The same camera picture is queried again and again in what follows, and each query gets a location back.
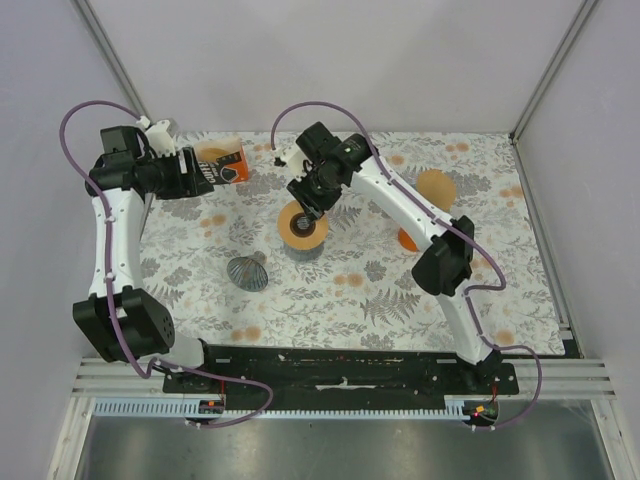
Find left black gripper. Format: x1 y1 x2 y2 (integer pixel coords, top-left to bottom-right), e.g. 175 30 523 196
145 148 214 201

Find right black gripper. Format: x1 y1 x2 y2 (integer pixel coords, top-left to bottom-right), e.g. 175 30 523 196
287 165 343 224

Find coffee filter package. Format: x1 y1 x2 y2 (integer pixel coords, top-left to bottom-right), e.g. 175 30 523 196
193 136 249 186

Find grey glass dripper cone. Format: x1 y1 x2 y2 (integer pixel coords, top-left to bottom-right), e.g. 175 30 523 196
226 251 269 292

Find orange glass carafe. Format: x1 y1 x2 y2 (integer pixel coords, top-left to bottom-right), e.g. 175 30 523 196
397 228 419 252

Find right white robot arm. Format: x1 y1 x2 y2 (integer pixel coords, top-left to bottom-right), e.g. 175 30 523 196
274 122 502 394

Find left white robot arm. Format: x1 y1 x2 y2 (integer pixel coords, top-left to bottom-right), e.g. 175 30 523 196
72 118 220 393

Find floral tablecloth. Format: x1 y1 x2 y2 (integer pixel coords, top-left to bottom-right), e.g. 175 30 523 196
141 133 565 355

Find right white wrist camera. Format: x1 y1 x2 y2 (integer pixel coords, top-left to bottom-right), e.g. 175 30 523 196
273 145 306 181

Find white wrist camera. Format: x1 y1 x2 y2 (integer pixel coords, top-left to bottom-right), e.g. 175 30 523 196
136 116 177 157
273 145 306 181

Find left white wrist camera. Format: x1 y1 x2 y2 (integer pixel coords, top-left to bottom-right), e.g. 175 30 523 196
136 116 177 157

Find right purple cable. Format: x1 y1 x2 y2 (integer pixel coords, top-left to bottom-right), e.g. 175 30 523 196
269 101 544 432

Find purple cable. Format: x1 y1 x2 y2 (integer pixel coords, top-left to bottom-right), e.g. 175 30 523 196
59 100 275 430
269 101 544 432

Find black mounting base plate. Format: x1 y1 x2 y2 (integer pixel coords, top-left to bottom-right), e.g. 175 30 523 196
162 345 519 409

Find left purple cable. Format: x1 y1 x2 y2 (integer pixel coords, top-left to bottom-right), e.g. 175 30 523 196
59 100 275 430

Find white slotted cable duct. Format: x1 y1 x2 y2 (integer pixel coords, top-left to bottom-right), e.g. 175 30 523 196
93 397 482 420

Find aluminium frame rail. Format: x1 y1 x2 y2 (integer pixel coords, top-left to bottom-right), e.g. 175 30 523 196
72 358 616 400

